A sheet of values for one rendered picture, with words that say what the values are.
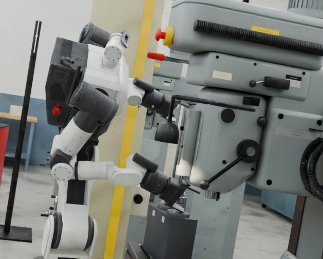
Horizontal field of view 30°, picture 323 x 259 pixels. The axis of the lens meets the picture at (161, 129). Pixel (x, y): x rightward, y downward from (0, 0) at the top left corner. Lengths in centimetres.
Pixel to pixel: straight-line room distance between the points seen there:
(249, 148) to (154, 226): 74
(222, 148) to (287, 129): 21
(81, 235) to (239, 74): 94
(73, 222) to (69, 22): 869
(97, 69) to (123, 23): 141
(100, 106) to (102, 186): 161
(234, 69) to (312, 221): 62
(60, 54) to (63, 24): 865
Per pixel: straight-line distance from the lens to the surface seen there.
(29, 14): 1086
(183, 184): 223
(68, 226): 232
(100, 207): 363
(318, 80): 190
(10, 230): 618
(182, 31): 176
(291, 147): 187
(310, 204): 212
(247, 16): 179
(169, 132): 175
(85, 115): 206
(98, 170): 219
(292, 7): 198
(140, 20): 360
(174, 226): 229
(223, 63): 177
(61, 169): 216
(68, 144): 212
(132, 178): 216
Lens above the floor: 157
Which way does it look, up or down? 3 degrees down
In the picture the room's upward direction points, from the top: 9 degrees clockwise
